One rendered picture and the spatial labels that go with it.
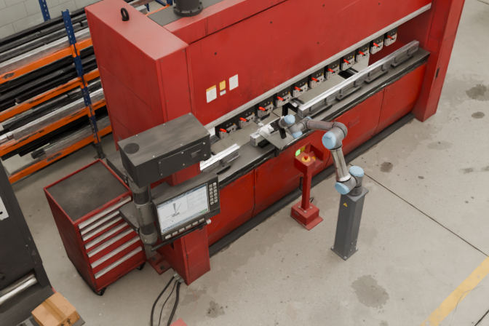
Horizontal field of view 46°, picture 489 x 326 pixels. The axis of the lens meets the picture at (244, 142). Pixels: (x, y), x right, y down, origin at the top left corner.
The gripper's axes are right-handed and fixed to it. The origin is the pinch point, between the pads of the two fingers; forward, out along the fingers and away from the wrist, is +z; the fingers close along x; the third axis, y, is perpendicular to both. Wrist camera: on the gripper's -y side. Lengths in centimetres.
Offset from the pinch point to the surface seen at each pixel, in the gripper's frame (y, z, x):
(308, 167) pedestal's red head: -41.2, -2.6, -11.3
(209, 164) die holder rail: 4, 8, 61
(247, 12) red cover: 81, -87, 21
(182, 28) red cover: 87, -95, 76
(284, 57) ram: 46, -45, -18
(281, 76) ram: 36, -32, -14
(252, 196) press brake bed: -40, 39, 27
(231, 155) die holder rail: 0.8, 10.3, 39.3
